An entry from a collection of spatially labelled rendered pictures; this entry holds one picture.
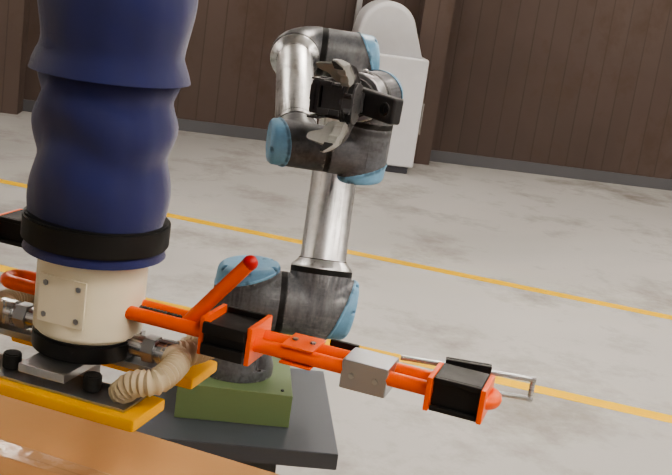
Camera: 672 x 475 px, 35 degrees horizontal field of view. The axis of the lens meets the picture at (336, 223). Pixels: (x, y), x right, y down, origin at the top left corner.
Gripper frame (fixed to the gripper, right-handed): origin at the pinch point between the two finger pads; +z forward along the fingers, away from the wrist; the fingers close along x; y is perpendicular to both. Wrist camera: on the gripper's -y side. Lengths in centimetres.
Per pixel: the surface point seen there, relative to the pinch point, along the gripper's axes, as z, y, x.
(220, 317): 22.8, 5.5, -31.6
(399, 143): -816, 198, -128
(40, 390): 37, 27, -44
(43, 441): 17, 38, -64
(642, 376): -381, -61, -158
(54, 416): 8, 42, -64
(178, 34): 25.7, 15.9, 9.8
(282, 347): 26.1, -6.2, -32.6
